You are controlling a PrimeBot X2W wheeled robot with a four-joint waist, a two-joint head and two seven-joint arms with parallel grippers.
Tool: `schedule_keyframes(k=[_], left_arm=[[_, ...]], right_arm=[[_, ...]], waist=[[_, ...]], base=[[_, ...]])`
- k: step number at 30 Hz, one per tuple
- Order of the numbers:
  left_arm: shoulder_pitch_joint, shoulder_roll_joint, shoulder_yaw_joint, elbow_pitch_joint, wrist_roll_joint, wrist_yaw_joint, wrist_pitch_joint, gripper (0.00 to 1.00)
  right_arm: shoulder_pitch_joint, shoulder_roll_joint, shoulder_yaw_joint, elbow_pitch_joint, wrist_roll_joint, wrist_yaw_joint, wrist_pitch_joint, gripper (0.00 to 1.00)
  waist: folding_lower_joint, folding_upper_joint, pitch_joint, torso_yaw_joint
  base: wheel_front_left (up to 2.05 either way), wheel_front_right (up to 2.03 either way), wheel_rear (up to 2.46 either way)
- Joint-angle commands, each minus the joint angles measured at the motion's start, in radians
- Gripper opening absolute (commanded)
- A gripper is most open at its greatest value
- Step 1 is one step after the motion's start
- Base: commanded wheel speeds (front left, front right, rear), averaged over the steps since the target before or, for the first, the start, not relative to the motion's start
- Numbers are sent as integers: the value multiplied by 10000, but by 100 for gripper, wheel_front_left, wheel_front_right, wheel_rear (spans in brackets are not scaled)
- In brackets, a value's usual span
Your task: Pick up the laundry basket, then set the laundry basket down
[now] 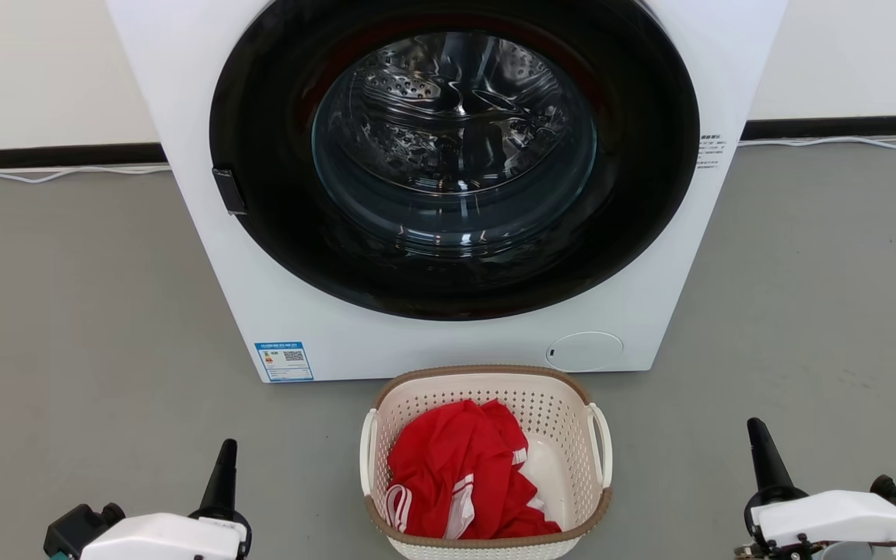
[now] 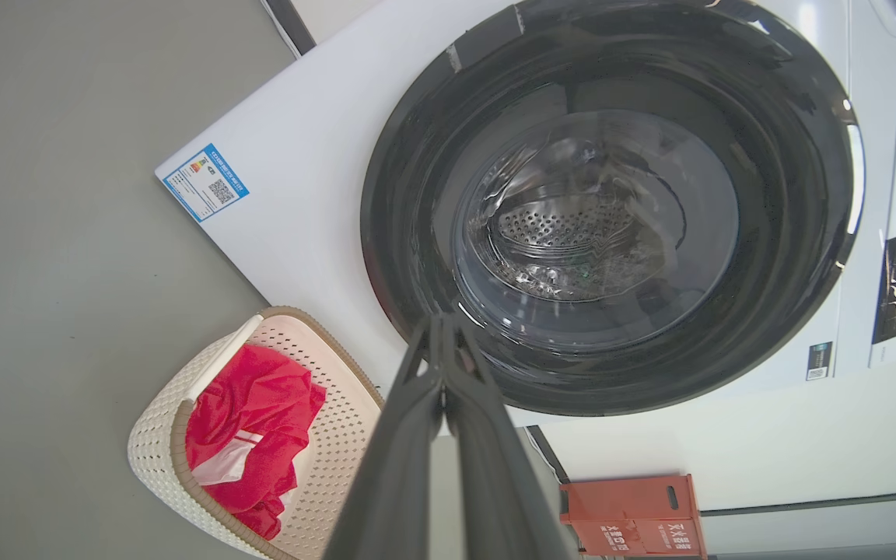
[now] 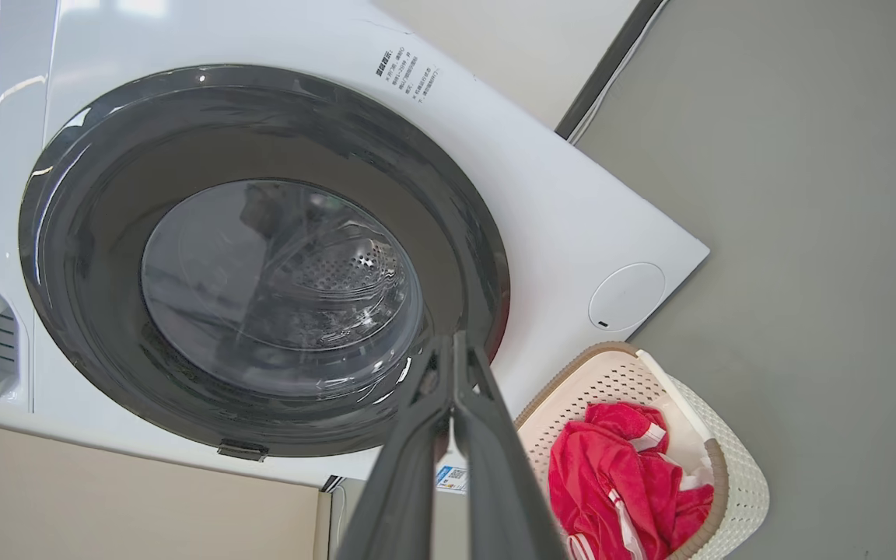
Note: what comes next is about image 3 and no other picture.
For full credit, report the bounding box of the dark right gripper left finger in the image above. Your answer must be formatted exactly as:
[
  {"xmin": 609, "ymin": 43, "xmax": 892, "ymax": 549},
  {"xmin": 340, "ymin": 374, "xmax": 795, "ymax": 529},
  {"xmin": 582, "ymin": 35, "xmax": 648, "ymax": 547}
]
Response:
[{"xmin": 336, "ymin": 333, "xmax": 457, "ymax": 560}]

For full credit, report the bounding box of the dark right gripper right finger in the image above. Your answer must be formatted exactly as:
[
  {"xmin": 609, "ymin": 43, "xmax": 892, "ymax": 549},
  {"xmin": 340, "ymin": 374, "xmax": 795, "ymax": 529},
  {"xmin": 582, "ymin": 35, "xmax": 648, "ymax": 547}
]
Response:
[{"xmin": 453, "ymin": 332, "xmax": 570, "ymax": 560}]

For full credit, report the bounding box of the cream perforated laundry basket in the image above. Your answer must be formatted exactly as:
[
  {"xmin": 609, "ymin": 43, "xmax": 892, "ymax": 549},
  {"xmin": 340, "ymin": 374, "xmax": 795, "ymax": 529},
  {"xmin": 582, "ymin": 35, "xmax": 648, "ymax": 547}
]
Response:
[{"xmin": 514, "ymin": 342, "xmax": 770, "ymax": 560}]

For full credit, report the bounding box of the red garment with white stripes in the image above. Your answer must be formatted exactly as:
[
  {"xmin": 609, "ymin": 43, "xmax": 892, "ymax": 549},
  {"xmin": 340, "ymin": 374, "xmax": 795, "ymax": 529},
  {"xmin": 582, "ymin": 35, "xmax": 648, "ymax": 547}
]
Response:
[{"xmin": 548, "ymin": 401, "xmax": 715, "ymax": 560}]

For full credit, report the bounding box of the round white filter cover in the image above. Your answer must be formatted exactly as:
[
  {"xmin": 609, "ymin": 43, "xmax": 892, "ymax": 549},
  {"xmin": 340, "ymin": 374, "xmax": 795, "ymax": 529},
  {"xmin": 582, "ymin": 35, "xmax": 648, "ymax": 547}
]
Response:
[{"xmin": 588, "ymin": 262, "xmax": 667, "ymax": 332}]

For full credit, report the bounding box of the white front-loading washing machine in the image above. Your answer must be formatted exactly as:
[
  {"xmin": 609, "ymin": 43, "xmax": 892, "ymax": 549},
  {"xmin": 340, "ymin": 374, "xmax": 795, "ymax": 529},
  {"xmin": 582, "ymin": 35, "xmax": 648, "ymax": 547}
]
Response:
[{"xmin": 0, "ymin": 0, "xmax": 711, "ymax": 491}]

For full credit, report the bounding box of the black round washer door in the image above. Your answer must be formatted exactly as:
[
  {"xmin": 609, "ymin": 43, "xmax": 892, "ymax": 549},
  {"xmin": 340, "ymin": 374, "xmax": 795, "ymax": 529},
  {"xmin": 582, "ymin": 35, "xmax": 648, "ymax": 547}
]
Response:
[{"xmin": 18, "ymin": 65, "xmax": 511, "ymax": 460}]

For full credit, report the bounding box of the black washer door handle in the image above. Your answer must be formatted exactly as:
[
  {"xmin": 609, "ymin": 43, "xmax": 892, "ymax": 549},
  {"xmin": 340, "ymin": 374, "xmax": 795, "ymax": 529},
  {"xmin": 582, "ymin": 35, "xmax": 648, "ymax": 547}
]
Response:
[{"xmin": 217, "ymin": 439, "xmax": 270, "ymax": 462}]

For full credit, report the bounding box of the white cable along wall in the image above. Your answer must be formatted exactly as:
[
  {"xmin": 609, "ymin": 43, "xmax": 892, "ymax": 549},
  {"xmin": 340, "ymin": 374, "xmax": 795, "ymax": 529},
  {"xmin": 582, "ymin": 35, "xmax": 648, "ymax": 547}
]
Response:
[{"xmin": 554, "ymin": 0, "xmax": 665, "ymax": 142}]

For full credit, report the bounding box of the white floor cable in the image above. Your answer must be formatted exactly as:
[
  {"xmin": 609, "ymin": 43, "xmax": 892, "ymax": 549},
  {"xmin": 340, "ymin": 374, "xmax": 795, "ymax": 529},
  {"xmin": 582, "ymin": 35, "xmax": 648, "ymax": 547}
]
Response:
[{"xmin": 569, "ymin": 0, "xmax": 670, "ymax": 145}]

